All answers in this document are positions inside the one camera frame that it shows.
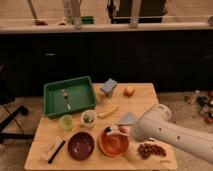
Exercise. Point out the white dish brush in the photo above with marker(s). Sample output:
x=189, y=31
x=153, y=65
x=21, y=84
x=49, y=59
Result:
x=112, y=130

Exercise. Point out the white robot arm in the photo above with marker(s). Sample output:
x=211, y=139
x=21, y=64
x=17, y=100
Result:
x=154, y=123

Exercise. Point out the orange red bowl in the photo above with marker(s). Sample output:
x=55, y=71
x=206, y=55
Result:
x=112, y=145

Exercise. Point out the dark purple bowl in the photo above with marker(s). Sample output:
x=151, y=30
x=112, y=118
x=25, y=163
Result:
x=81, y=146

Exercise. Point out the white scrub brush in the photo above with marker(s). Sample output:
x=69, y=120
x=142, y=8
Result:
x=51, y=148

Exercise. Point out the blue sponge block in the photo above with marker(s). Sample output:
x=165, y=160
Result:
x=108, y=87

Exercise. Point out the yellow banana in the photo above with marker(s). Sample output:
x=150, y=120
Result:
x=108, y=113

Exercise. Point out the white cup with green item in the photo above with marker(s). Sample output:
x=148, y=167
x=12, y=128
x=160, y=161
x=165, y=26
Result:
x=88, y=118

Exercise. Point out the grey triangular cloth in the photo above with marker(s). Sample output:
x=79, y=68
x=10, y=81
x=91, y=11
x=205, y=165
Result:
x=127, y=119

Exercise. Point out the small items in tray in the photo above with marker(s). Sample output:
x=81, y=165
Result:
x=66, y=97

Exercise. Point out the green plastic tray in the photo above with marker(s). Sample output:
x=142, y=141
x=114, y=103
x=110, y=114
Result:
x=81, y=97

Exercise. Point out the green plastic cup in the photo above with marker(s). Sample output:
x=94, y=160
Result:
x=65, y=122

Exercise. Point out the bunch of dark grapes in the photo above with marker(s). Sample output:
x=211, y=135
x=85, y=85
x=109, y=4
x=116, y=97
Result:
x=144, y=151

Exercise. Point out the black office chair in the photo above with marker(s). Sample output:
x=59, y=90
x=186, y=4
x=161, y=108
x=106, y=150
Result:
x=6, y=97

